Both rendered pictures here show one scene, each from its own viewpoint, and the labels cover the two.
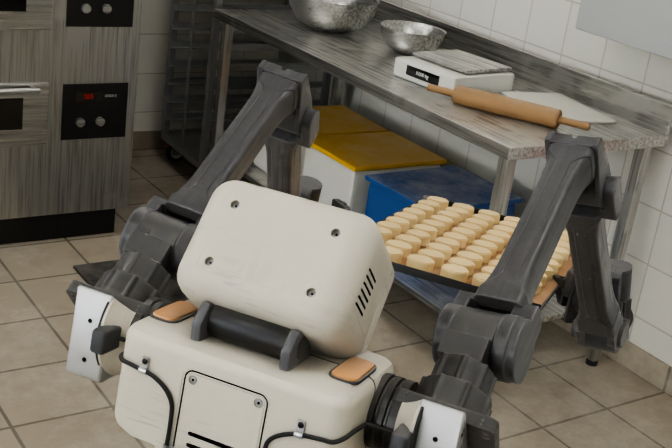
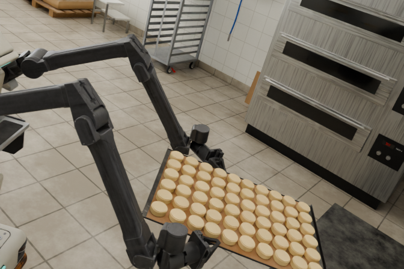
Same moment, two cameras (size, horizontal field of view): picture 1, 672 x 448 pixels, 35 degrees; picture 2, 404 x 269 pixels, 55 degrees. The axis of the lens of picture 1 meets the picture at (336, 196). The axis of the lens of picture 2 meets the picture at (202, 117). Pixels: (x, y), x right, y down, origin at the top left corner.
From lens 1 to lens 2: 1.86 m
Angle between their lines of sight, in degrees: 63
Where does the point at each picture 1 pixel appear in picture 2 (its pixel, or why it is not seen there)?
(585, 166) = (56, 90)
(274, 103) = (109, 44)
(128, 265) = not seen: hidden behind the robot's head
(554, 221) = (12, 95)
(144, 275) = not seen: hidden behind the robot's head
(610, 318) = (124, 233)
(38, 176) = (351, 164)
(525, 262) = not seen: outside the picture
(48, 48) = (379, 114)
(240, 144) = (82, 48)
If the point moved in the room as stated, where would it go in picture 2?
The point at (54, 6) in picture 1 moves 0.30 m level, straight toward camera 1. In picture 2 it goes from (390, 98) to (367, 98)
